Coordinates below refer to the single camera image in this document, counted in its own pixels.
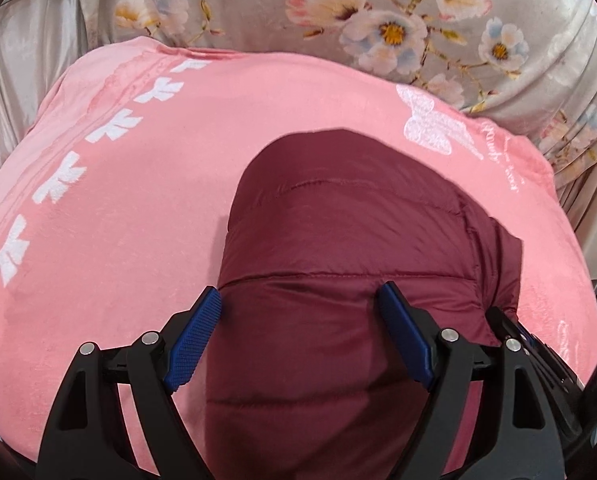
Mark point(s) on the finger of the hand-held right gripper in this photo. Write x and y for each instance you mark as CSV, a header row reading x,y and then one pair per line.
x,y
548,366

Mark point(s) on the grey floral bed sheet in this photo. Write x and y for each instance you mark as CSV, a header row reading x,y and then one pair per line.
x,y
288,20

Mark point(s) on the pink blanket with white print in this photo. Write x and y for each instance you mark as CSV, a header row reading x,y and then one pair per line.
x,y
143,200

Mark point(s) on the maroon quilted puffer jacket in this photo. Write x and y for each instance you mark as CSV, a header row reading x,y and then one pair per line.
x,y
338,240

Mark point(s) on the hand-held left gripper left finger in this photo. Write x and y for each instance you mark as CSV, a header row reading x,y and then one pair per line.
x,y
194,344

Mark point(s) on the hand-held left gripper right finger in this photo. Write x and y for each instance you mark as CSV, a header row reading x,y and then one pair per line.
x,y
403,339

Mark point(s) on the silver satin cloth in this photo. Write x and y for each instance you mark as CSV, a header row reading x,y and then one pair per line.
x,y
23,75

